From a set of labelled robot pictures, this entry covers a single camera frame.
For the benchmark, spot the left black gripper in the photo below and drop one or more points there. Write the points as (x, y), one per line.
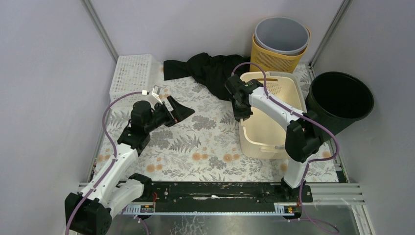
(169, 110)

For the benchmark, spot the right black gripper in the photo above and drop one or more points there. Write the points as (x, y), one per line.
(243, 115)

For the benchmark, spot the cream plastic basket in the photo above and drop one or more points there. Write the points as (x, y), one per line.
(260, 136)

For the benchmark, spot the white perforated plastic basket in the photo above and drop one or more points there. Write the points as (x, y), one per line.
(135, 73)

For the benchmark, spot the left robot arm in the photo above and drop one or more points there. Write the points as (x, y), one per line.
(91, 211)

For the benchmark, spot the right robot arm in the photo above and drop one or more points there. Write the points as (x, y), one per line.
(303, 135)

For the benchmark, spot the black cloth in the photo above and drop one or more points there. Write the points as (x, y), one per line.
(210, 71)

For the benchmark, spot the yellow wastebasket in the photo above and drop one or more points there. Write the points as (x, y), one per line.
(272, 61)

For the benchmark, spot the floral tablecloth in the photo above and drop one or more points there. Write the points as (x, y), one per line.
(204, 147)

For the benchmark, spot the grey plastic bin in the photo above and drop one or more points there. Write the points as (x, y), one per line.
(282, 35)

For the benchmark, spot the black round bucket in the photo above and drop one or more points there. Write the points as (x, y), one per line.
(339, 100)

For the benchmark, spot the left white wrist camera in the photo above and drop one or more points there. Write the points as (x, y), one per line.
(153, 95)

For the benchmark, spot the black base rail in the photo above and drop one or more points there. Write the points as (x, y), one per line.
(243, 197)

